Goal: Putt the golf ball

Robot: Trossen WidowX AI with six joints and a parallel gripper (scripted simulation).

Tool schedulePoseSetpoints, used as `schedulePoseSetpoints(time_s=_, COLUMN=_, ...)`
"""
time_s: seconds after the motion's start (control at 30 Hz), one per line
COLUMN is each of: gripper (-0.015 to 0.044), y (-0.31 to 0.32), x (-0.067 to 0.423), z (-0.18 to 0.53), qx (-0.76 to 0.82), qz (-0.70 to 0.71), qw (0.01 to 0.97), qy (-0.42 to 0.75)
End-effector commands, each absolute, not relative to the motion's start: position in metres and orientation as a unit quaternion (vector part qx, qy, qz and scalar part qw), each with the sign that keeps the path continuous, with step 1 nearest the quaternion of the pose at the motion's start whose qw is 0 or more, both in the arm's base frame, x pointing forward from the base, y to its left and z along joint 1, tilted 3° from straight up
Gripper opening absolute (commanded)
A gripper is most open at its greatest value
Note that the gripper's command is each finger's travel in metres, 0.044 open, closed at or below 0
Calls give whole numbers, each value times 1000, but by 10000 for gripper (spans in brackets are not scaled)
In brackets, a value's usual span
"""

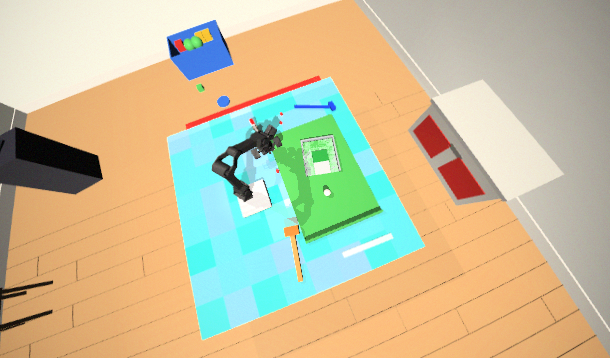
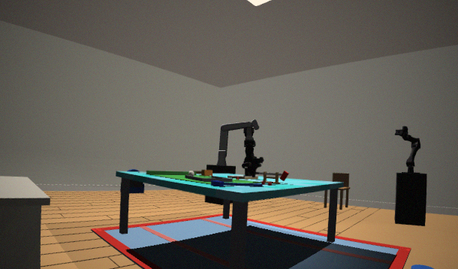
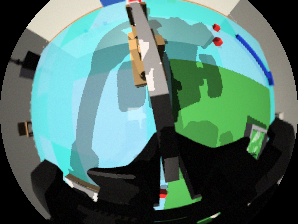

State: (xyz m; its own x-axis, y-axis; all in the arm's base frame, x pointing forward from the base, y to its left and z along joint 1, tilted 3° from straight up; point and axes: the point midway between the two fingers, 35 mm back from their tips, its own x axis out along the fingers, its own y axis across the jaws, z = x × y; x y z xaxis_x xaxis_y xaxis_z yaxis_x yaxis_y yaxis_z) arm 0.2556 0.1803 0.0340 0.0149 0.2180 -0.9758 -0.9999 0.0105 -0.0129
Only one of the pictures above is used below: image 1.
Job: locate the white flat bar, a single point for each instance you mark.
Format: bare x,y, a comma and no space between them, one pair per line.
367,245

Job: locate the blue golf putter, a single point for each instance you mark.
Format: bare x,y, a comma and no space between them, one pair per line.
330,105

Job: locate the green flat mat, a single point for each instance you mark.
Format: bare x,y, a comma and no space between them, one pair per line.
351,197

